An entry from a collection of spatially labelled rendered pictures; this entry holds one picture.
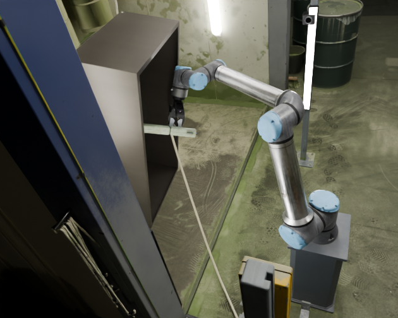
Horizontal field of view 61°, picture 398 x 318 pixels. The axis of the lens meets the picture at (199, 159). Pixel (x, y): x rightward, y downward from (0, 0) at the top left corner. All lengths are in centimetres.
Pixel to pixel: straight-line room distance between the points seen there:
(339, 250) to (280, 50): 228
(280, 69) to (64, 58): 312
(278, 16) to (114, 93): 225
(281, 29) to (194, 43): 97
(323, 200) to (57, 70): 141
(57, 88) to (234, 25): 301
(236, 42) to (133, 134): 224
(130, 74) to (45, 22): 80
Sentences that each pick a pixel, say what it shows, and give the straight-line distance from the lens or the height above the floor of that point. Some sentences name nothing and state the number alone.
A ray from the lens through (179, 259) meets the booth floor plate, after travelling 269.
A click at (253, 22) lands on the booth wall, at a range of 364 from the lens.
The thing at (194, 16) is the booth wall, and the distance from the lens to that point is 382.
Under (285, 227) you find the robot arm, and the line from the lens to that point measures 173.
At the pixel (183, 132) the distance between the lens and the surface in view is 193.
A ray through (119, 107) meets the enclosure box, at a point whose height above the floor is 145.
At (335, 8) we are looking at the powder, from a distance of 426.
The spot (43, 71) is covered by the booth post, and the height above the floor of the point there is 201.
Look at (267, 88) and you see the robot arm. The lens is 162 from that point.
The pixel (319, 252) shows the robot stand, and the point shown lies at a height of 64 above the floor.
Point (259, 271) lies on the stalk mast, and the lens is 74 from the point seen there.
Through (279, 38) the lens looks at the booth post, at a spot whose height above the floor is 85.
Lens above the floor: 229
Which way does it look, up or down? 41 degrees down
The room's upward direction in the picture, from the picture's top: 11 degrees counter-clockwise
